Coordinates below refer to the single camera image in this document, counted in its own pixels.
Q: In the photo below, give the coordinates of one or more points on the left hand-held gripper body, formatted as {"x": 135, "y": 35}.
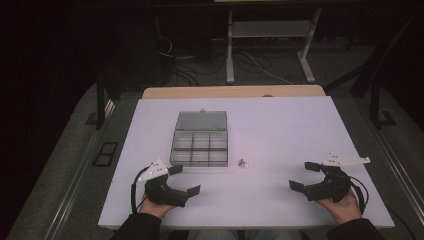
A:
{"x": 163, "y": 195}

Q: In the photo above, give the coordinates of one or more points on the small red and white item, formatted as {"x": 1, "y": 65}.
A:
{"x": 243, "y": 163}

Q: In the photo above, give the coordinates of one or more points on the person's right hand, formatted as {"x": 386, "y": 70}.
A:
{"x": 346, "y": 210}

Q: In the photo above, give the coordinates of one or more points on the clear plastic compartment box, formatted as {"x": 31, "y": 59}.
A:
{"x": 201, "y": 143}

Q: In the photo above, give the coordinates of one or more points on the black metal stand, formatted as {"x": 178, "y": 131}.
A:
{"x": 375, "y": 100}
{"x": 100, "y": 100}

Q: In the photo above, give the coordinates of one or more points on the white metal stand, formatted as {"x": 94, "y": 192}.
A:
{"x": 271, "y": 29}

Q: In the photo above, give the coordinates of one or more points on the person's left hand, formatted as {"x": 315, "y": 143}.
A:
{"x": 155, "y": 209}

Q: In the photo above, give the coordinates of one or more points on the aluminium floor rail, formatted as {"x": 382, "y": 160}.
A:
{"x": 400, "y": 176}
{"x": 71, "y": 193}

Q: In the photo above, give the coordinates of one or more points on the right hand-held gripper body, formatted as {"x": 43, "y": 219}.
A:
{"x": 333, "y": 186}

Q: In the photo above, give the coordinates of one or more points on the wooden table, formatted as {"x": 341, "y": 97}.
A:
{"x": 230, "y": 91}

